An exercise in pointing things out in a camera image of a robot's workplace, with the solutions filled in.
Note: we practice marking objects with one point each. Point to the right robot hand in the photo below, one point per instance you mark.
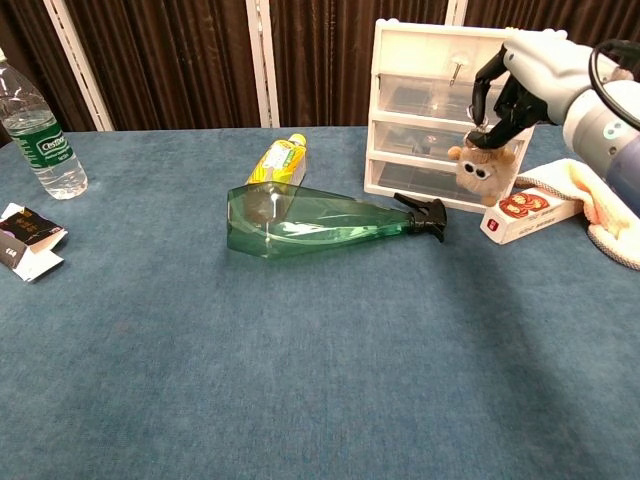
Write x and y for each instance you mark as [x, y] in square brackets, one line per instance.
[540, 70]

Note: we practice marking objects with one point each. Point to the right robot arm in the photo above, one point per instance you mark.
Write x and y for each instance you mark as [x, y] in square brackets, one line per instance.
[607, 125]

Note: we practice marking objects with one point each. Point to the white plastic drawer organizer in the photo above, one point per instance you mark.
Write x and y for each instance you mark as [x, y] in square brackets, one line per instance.
[425, 100]

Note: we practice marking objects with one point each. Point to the cream towel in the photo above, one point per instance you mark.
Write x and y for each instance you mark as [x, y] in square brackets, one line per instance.
[595, 200]

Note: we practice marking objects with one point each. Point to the white box with red print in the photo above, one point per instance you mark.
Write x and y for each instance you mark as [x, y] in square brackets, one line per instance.
[530, 212]

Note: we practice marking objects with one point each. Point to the yellow drink bottle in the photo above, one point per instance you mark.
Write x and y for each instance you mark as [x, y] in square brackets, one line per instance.
[280, 161]

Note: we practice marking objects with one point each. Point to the green spray bottle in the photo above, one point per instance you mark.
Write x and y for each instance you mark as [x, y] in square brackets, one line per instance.
[305, 222]

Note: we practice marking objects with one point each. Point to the dark brown curtain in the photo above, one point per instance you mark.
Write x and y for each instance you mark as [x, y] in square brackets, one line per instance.
[165, 60]

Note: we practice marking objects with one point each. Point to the clear plastic water bottle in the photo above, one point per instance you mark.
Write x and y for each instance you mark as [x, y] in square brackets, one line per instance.
[37, 137]

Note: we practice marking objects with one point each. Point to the open black white carton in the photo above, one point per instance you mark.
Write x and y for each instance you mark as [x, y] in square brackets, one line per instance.
[27, 237]

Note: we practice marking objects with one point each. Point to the white partition frame post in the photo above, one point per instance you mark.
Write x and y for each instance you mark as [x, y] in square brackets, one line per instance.
[264, 62]
[456, 11]
[80, 65]

